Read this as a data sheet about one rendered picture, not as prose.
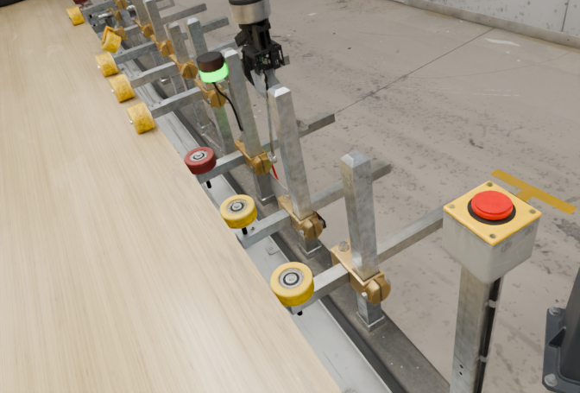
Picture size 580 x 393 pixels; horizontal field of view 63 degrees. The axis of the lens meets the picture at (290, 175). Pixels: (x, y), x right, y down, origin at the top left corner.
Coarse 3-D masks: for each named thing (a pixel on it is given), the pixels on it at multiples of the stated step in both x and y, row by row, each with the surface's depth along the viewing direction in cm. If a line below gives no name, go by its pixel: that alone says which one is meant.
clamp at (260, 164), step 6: (234, 144) 134; (240, 144) 131; (240, 150) 130; (246, 156) 127; (258, 156) 126; (264, 156) 126; (246, 162) 130; (252, 162) 126; (258, 162) 124; (264, 162) 125; (270, 162) 126; (252, 168) 125; (258, 168) 125; (264, 168) 126; (270, 168) 127
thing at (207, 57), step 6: (204, 54) 109; (210, 54) 109; (216, 54) 108; (198, 60) 107; (204, 60) 106; (210, 60) 106; (210, 72) 107; (228, 78) 111; (234, 108) 117; (240, 126) 121
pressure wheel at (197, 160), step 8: (192, 152) 126; (200, 152) 126; (208, 152) 124; (184, 160) 124; (192, 160) 123; (200, 160) 122; (208, 160) 122; (216, 160) 126; (192, 168) 122; (200, 168) 122; (208, 168) 123; (208, 184) 130
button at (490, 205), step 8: (480, 192) 51; (488, 192) 51; (496, 192) 51; (472, 200) 51; (480, 200) 50; (488, 200) 50; (496, 200) 50; (504, 200) 50; (472, 208) 50; (480, 208) 49; (488, 208) 49; (496, 208) 49; (504, 208) 49; (512, 208) 49; (480, 216) 49; (488, 216) 49; (496, 216) 48; (504, 216) 48
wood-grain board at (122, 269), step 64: (64, 0) 271; (0, 64) 205; (64, 64) 193; (0, 128) 157; (64, 128) 150; (128, 128) 143; (0, 192) 127; (64, 192) 122; (128, 192) 118; (192, 192) 113; (0, 256) 107; (64, 256) 103; (128, 256) 100; (192, 256) 97; (0, 320) 92; (64, 320) 89; (128, 320) 87; (192, 320) 85; (256, 320) 82; (0, 384) 81; (64, 384) 79; (128, 384) 77; (192, 384) 75; (256, 384) 73; (320, 384) 72
